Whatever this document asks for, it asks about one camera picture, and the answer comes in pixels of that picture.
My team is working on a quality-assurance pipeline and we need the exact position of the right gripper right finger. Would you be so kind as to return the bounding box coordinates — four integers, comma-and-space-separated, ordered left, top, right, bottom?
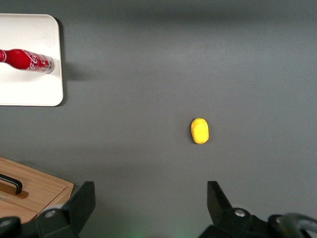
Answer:
198, 180, 273, 238

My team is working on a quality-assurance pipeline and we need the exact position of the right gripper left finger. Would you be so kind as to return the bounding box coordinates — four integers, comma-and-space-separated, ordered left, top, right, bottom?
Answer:
34, 180, 97, 238

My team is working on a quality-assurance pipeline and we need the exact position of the red coke bottle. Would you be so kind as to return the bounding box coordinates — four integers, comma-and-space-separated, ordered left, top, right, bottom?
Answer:
0, 48, 55, 74

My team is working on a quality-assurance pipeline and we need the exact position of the cream rectangular tray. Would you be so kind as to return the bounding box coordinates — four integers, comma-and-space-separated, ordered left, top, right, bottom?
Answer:
0, 14, 64, 107

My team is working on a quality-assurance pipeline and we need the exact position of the wooden drawer front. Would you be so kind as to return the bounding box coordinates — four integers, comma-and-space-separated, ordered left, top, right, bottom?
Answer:
0, 158, 69, 213
0, 198, 38, 224

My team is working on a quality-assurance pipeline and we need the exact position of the wooden drawer cabinet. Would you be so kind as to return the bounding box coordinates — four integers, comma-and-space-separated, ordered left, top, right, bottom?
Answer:
0, 156, 74, 224

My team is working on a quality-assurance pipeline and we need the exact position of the yellow lemon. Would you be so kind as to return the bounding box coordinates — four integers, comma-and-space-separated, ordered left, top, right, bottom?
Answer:
190, 118, 211, 145

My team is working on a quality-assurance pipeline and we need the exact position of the dark grey table mat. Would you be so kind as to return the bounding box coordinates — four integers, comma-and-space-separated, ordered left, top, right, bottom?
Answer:
0, 0, 317, 238

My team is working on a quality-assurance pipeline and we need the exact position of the black drawer handle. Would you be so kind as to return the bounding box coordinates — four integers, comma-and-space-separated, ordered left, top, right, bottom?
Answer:
0, 173, 23, 195

